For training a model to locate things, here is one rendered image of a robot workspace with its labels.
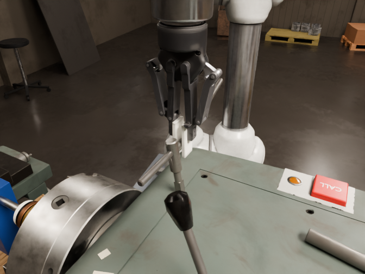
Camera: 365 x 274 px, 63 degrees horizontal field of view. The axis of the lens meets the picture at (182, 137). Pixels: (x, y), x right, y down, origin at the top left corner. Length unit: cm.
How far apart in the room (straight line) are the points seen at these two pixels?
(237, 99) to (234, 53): 16
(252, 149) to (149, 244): 73
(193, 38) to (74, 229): 39
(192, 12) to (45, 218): 45
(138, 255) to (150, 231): 5
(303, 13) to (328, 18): 54
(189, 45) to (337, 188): 39
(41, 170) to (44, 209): 66
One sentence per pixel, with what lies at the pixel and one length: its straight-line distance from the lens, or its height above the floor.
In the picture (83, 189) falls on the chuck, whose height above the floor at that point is 124.
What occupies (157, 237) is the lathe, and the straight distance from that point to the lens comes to 51.
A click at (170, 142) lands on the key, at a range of 51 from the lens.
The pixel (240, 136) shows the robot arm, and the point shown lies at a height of 108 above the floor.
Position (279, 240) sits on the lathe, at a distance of 53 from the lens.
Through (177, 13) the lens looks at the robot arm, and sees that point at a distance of 42.
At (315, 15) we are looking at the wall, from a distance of 789.
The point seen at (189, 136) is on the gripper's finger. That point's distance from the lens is 53.
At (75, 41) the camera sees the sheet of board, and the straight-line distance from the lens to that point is 535.
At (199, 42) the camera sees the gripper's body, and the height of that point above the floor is 154.
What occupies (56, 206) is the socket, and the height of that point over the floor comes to 123.
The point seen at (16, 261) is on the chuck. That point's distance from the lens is 66.
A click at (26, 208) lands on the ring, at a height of 112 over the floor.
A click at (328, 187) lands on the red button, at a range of 63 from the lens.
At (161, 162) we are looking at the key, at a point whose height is 135.
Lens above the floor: 165
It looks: 32 degrees down
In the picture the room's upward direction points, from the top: straight up
